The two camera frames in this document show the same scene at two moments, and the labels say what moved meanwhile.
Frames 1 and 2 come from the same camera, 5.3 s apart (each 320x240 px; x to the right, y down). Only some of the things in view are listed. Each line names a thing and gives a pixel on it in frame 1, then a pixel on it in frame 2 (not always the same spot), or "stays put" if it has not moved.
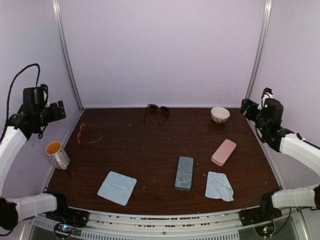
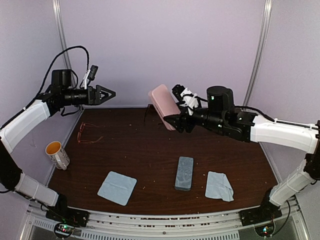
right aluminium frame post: [267, 12] stays put
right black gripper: [244, 106] to [181, 118]
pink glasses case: [222, 154] to [164, 103]
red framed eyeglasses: [81, 128] stays put
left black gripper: [55, 115] to [93, 95]
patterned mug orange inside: [57, 154] stays put
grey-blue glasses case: [184, 173] stays put
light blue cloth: [218, 186] stays put
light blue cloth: [117, 187] stays put
